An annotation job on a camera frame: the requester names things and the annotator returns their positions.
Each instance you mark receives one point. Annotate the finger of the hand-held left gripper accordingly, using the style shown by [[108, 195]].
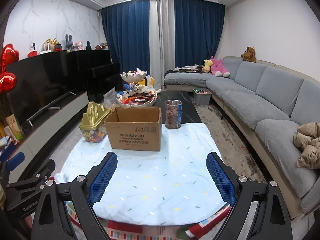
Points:
[[15, 161], [47, 168]]

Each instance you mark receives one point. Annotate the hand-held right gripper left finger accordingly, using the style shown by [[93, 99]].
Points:
[[102, 180]]

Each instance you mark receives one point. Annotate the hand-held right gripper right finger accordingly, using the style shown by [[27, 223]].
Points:
[[221, 180]]

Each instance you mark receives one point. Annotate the brown cardboard box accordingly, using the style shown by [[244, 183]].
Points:
[[135, 132]]

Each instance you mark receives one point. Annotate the large pile of wrapped snacks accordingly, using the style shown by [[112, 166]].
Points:
[[137, 98]]

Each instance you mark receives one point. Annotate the small pile of wrapped snacks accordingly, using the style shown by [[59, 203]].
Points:
[[133, 73]]

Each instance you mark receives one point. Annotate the grey patterned rug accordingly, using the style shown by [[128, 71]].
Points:
[[225, 135]]

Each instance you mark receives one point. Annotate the grey television cabinet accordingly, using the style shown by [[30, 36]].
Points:
[[57, 122]]

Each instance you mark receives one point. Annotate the light blue patterned cloth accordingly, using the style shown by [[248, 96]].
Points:
[[162, 175]]

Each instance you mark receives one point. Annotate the clear candy jar gold lid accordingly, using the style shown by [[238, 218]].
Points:
[[93, 120]]

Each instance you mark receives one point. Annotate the grey remote control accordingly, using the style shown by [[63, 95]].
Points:
[[54, 108]]

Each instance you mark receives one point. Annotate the colourful play mat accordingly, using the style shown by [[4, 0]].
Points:
[[155, 232]]

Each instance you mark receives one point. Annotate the clear bag of peanuts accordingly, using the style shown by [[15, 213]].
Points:
[[111, 102]]

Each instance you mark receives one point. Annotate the clear jar of brown nuts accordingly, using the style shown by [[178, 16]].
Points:
[[173, 116]]

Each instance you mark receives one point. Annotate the black curved television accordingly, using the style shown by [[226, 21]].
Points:
[[37, 85]]

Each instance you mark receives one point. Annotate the red heart balloon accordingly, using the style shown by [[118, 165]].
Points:
[[8, 55], [7, 81]]

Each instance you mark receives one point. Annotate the grey toy storage bin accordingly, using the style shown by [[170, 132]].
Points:
[[202, 97]]

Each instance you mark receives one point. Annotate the grey corner sofa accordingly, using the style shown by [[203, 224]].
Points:
[[262, 105]]

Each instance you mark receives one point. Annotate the beige padded jacket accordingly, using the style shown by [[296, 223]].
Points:
[[308, 145]]

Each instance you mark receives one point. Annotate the white tiered snack stand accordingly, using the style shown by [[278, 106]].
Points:
[[130, 78]]

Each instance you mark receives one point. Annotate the red ornament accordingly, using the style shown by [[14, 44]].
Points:
[[33, 54]]

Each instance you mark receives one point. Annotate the white plastic bag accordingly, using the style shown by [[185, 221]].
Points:
[[150, 81]]

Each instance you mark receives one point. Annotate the pink plush bear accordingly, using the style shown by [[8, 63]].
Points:
[[217, 66]]

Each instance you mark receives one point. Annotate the black upright piano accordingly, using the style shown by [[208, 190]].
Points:
[[95, 65]]

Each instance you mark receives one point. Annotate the yellow plush duck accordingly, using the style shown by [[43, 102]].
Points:
[[207, 66]]

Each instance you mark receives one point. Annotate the crumpled blanket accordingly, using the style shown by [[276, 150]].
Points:
[[187, 69]]

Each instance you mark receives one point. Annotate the white router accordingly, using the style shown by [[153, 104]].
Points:
[[47, 50]]

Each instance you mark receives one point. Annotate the gold balloon decoration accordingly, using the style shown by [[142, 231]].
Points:
[[52, 43]]

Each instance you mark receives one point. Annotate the pink plush doll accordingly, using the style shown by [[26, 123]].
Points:
[[79, 46]]

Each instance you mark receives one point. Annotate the grey plush bunny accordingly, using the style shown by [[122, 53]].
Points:
[[69, 43]]

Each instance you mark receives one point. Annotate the brown plush toy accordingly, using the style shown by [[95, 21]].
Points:
[[248, 54]]

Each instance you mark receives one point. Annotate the black metronome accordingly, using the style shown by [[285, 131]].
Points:
[[89, 45]]

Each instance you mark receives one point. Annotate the basket of small things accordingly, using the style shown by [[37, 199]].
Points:
[[102, 46]]

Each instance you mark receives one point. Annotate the blue curtain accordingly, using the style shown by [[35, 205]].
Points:
[[197, 30], [125, 37]]

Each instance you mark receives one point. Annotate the white sheer curtain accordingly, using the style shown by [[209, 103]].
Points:
[[161, 37]]

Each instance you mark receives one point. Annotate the white security camera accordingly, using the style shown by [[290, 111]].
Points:
[[33, 46]]

